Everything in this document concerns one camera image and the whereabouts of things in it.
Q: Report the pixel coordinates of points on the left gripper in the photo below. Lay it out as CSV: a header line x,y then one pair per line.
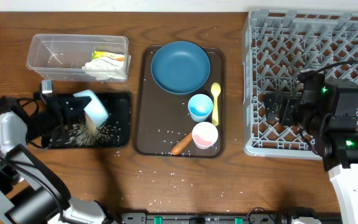
x,y
62,109

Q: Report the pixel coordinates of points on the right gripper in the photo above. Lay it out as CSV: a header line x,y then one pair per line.
x,y
288,110

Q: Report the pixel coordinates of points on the light blue bowl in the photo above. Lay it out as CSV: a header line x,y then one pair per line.
x,y
95,112

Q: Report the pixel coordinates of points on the white rice pile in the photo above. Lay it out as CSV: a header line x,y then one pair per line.
x,y
81,135

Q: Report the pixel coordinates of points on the light blue cup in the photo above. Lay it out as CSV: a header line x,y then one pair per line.
x,y
200,107

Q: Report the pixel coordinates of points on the pink cup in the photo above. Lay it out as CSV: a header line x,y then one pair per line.
x,y
204,135

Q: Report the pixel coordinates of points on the dark blue plate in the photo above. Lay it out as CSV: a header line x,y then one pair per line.
x,y
180,67

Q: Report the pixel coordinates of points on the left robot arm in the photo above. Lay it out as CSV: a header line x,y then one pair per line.
x,y
29,191

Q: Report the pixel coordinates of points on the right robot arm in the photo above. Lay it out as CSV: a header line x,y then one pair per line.
x,y
339,152

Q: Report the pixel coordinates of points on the grey dishwasher rack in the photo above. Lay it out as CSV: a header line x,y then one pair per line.
x,y
276,47

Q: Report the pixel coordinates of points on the black plastic tray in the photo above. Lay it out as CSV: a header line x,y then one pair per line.
x,y
118,106

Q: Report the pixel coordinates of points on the clear plastic bin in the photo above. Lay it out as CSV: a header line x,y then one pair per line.
x,y
61,56

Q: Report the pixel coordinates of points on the yellow plastic spoon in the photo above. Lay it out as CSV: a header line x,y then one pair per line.
x,y
215,91

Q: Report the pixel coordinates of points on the dark brown serving tray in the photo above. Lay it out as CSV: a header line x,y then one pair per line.
x,y
163,119

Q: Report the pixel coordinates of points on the orange carrot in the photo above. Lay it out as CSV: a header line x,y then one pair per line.
x,y
179,146

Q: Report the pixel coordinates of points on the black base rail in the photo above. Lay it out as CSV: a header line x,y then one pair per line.
x,y
141,218

